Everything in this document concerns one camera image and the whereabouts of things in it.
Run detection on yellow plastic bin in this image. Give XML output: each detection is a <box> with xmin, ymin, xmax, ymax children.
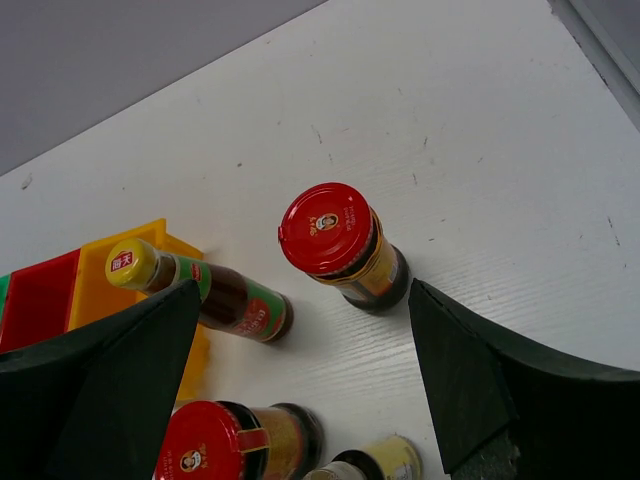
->
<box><xmin>68</xmin><ymin>218</ymin><xmax>210</xmax><ymax>403</ymax></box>

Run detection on red plastic bin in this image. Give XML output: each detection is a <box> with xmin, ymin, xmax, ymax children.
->
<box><xmin>1</xmin><ymin>249</ymin><xmax>80</xmax><ymax>353</ymax></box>

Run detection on green plastic bin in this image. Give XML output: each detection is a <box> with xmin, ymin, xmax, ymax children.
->
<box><xmin>0</xmin><ymin>274</ymin><xmax>11</xmax><ymax>322</ymax></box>

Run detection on red-lid chili sauce jar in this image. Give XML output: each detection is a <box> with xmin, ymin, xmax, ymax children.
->
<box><xmin>278</xmin><ymin>182</ymin><xmax>410</xmax><ymax>313</ymax></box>

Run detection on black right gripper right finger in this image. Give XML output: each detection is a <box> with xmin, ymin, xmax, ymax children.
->
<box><xmin>408</xmin><ymin>280</ymin><xmax>639</xmax><ymax>479</ymax></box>

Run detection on yellow-label small condiment bottle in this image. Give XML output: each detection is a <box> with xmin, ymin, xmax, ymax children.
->
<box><xmin>303</xmin><ymin>435</ymin><xmax>422</xmax><ymax>480</ymax></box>

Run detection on yellow-cap green-label sauce bottle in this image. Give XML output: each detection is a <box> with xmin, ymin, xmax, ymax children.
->
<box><xmin>105</xmin><ymin>238</ymin><xmax>294</xmax><ymax>343</ymax></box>

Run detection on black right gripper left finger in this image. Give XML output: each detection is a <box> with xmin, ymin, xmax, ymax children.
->
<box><xmin>1</xmin><ymin>280</ymin><xmax>200</xmax><ymax>479</ymax></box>

